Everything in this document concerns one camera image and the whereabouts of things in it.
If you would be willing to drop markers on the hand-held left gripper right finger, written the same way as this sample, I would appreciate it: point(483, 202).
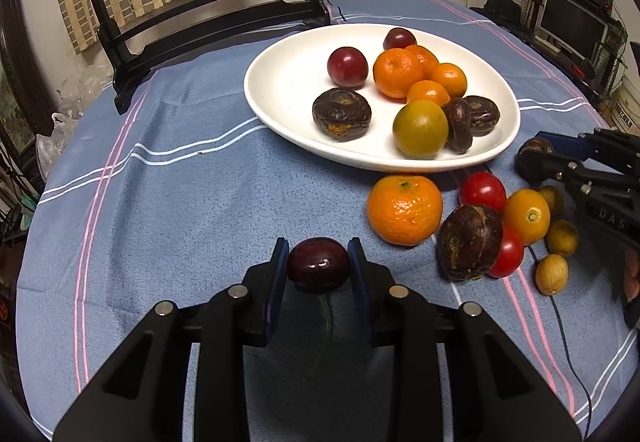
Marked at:
point(361, 292)

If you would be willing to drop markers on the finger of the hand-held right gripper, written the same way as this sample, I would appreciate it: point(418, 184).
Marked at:
point(555, 167)
point(560, 142)

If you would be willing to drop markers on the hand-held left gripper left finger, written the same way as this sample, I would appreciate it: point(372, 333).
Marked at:
point(276, 292)

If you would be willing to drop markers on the dark brown water chestnut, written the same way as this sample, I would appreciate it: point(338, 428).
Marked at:
point(482, 116)
point(342, 114)
point(470, 242)
point(457, 125)
point(532, 145)

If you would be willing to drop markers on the dark red cherry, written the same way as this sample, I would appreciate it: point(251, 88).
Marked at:
point(317, 267)

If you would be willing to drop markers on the small orange mandarin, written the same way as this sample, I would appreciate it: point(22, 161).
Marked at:
point(427, 94)
point(448, 80)

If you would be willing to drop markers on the green-orange mandarin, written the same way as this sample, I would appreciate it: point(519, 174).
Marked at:
point(420, 129)

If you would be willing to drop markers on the dark red plum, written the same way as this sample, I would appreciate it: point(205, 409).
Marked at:
point(347, 67)
point(399, 39)

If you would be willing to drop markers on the white oval plate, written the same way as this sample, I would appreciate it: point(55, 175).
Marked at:
point(290, 82)

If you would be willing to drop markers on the person's right hand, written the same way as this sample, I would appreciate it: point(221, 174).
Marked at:
point(633, 287)

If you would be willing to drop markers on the tan longan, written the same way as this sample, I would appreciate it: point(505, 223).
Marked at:
point(554, 199)
point(551, 274)
point(561, 237)

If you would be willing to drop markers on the yellow-orange mandarin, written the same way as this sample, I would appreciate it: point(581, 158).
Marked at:
point(526, 215)

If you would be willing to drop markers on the white bucket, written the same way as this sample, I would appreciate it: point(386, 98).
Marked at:
point(627, 107)

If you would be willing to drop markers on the red cherry tomato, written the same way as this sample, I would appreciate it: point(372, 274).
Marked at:
point(509, 254)
point(482, 191)

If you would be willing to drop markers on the computer monitor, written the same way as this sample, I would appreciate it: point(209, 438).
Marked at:
point(570, 25)

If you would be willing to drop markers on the blue striped tablecloth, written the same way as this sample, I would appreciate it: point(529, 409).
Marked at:
point(175, 202)

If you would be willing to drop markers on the clear plastic bag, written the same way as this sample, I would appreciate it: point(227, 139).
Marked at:
point(55, 132)

